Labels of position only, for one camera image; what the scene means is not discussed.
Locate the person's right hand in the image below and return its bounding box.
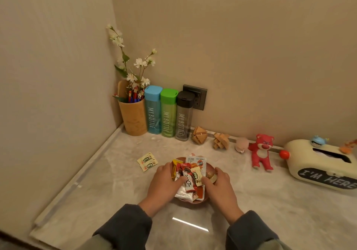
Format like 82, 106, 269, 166
201, 167, 239, 210

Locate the person's left hand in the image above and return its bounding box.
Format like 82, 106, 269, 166
147, 162, 187, 203

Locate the person's left forearm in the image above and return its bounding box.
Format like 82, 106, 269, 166
93, 195, 168, 250

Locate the person's right forearm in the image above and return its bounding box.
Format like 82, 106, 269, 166
221, 201, 292, 250

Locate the red chocolate bar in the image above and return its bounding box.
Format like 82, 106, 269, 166
181, 167, 198, 193

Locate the cream sachet with green logo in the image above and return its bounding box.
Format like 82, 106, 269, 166
140, 159, 158, 172
190, 167, 203, 187
137, 153, 155, 164

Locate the orange and white snack packet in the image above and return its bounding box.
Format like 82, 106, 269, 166
193, 185, 206, 201

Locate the plain white snack packet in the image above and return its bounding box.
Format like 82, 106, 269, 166
175, 184, 194, 203

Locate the yellow snack packet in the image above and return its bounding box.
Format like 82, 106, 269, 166
171, 159, 184, 181

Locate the pink snack bowl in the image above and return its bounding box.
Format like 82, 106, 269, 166
171, 157, 217, 204

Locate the white packet with orange label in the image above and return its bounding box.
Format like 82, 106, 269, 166
186, 156, 207, 178

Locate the wooden burr puzzle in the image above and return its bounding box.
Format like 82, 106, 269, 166
213, 133, 230, 150

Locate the wooden ball puzzle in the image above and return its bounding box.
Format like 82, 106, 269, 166
192, 126, 208, 145

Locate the small pink figurine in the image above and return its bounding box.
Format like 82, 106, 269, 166
235, 137, 249, 154

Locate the red bear toy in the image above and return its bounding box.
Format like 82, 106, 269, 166
248, 134, 275, 172

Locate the black lidded water bottle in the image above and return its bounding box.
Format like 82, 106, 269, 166
175, 91, 195, 141

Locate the green lidded water bottle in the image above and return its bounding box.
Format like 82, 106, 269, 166
160, 88, 179, 138

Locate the blue lidded water bottle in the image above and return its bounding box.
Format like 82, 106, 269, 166
144, 85, 163, 135

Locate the bamboo pen holder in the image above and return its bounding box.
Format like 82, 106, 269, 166
117, 80, 148, 136

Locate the bunch of red blue pens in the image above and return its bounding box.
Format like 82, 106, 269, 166
127, 87, 145, 103

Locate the cream tissue box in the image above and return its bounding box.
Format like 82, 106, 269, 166
279, 139, 357, 191

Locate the white artificial flower sprig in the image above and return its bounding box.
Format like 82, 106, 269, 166
106, 24, 157, 102

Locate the blue whale figurine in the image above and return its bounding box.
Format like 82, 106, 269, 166
310, 136, 329, 148

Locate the orange figurine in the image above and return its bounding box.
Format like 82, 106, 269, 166
339, 139, 357, 155

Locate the dark grey wall socket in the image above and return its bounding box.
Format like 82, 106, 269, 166
183, 84, 208, 111

